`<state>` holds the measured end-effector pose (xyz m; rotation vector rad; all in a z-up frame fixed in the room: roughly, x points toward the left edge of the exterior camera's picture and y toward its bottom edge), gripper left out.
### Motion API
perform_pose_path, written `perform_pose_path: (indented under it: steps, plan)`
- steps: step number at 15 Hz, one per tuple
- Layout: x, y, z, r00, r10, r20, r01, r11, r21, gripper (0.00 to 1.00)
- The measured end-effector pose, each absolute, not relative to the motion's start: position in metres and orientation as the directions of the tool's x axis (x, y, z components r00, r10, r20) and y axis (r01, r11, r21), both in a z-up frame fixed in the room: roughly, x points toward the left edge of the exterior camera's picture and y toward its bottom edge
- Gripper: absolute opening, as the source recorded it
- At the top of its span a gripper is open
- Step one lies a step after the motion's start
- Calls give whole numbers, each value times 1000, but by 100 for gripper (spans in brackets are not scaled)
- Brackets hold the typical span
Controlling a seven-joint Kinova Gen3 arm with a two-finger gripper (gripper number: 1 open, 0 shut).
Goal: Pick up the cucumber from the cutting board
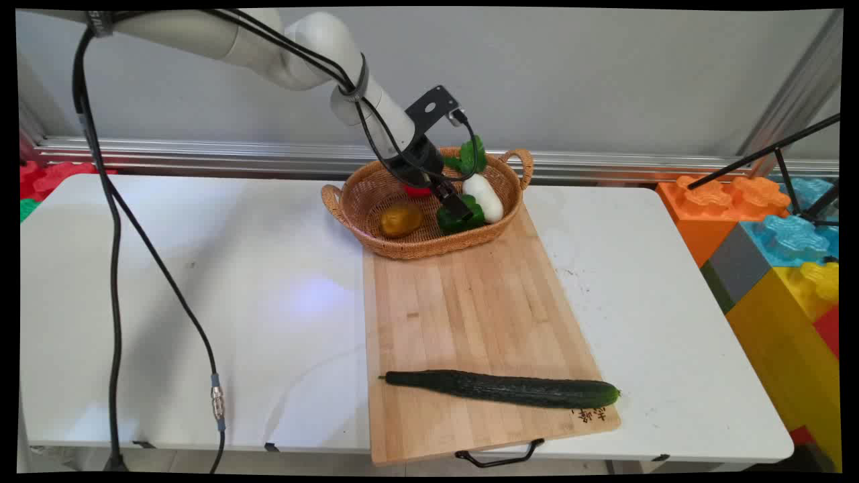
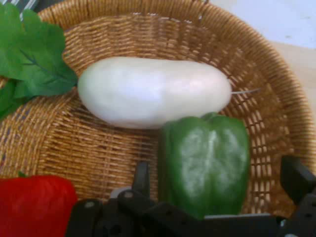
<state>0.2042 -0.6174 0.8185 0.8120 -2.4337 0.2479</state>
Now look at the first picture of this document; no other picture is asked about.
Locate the black cable with metal connector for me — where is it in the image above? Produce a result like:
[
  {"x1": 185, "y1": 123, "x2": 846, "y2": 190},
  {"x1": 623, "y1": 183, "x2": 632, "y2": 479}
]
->
[{"x1": 74, "y1": 94, "x2": 227, "y2": 474}]

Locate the woven wicker basket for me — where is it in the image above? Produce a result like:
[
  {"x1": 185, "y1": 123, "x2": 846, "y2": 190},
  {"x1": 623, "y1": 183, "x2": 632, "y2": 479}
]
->
[{"x1": 321, "y1": 147, "x2": 535, "y2": 261}]

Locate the orange foam block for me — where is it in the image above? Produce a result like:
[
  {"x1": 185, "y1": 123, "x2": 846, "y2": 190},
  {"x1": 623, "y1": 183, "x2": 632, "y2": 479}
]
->
[{"x1": 656, "y1": 174, "x2": 793, "y2": 268}]

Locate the green toy bell pepper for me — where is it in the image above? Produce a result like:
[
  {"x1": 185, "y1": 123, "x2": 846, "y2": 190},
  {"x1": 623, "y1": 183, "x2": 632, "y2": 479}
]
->
[{"x1": 436, "y1": 194, "x2": 486, "y2": 235}]

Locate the aluminium wall rail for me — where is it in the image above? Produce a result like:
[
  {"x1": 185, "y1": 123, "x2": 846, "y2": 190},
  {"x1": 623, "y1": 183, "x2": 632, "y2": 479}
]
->
[{"x1": 32, "y1": 136, "x2": 841, "y2": 183}]

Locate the dark green cucumber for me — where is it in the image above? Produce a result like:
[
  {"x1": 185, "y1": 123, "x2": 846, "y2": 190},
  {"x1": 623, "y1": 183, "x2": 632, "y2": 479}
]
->
[{"x1": 378, "y1": 370, "x2": 621, "y2": 410}]

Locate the thick black hanging cable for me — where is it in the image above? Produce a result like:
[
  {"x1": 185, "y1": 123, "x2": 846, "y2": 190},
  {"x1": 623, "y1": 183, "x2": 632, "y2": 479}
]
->
[{"x1": 71, "y1": 27, "x2": 130, "y2": 472}]

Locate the black cable bundle on arm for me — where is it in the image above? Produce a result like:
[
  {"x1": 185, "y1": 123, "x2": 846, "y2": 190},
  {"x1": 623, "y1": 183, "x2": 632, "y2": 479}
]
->
[{"x1": 201, "y1": 8, "x2": 487, "y2": 192}]

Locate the white radish with green leaves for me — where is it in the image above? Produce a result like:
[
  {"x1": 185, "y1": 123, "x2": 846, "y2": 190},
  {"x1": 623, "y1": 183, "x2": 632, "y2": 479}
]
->
[{"x1": 443, "y1": 136, "x2": 505, "y2": 225}]

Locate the wooden cutting board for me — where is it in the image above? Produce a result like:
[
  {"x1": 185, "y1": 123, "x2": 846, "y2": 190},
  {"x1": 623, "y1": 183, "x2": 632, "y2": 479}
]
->
[{"x1": 362, "y1": 201, "x2": 621, "y2": 468}]

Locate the brown toy potato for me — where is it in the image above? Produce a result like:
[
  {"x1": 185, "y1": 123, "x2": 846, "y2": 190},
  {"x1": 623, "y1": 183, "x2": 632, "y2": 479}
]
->
[{"x1": 380, "y1": 201, "x2": 424, "y2": 239}]

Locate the grey foam block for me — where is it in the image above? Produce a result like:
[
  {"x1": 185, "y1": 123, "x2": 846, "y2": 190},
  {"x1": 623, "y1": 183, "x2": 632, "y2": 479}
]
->
[{"x1": 701, "y1": 223, "x2": 774, "y2": 315}]

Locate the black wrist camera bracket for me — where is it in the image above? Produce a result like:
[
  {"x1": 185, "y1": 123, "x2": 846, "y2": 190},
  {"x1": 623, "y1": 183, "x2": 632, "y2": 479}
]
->
[{"x1": 404, "y1": 85, "x2": 466, "y2": 132}]

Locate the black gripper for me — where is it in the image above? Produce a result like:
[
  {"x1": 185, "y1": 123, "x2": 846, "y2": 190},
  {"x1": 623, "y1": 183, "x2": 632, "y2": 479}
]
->
[{"x1": 388, "y1": 136, "x2": 476, "y2": 222}]

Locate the black tripod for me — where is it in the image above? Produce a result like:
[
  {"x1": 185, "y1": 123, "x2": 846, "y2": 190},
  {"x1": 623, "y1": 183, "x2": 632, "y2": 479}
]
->
[{"x1": 687, "y1": 113, "x2": 842, "y2": 227}]

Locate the blue foam block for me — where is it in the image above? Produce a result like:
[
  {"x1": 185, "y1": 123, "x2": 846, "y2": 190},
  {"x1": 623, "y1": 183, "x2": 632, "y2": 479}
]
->
[{"x1": 738, "y1": 177, "x2": 841, "y2": 269}]

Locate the slanted aluminium frame post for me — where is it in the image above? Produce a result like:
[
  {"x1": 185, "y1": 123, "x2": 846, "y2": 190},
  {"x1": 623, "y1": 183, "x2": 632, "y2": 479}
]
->
[{"x1": 737, "y1": 9, "x2": 844, "y2": 159}]

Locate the red foam block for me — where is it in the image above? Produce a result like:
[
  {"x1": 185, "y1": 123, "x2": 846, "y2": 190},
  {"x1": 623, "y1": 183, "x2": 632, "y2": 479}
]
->
[{"x1": 812, "y1": 304, "x2": 841, "y2": 361}]

